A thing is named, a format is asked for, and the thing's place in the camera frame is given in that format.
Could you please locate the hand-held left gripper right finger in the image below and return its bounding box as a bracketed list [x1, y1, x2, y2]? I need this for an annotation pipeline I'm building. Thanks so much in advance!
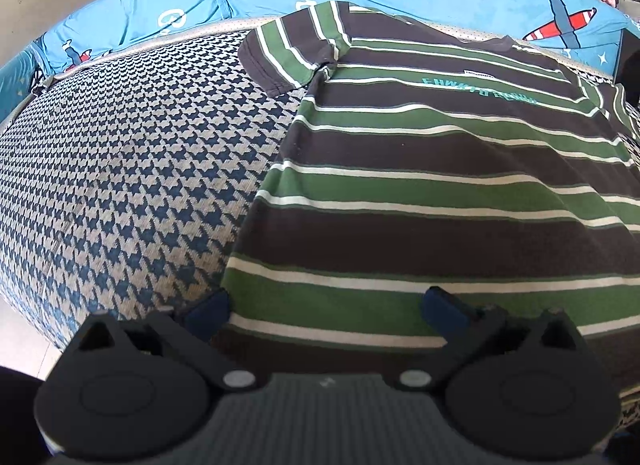
[395, 286, 581, 393]

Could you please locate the person's black clothing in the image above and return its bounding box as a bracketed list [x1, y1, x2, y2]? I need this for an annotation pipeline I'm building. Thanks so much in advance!
[0, 365, 43, 465]

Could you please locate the green brown striped t-shirt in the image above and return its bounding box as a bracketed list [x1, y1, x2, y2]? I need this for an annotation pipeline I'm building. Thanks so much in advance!
[210, 0, 640, 396]

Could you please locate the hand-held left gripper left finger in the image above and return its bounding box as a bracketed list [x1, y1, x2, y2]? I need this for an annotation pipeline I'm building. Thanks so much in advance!
[67, 288, 261, 393]

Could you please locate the houndstooth sofa seat cover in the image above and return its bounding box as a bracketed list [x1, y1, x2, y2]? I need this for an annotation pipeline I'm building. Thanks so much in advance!
[0, 17, 640, 438]

